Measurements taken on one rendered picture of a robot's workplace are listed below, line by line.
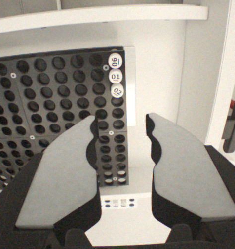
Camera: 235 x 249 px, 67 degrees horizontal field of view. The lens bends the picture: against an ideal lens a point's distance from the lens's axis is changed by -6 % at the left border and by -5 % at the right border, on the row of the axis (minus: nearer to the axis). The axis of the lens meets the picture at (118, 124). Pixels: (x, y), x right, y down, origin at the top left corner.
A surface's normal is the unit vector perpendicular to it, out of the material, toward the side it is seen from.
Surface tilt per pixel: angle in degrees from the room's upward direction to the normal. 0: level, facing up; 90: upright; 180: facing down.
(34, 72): 0
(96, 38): 0
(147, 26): 0
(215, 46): 90
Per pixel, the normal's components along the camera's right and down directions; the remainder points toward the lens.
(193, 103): -1.00, 0.06
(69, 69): 0.04, 0.50
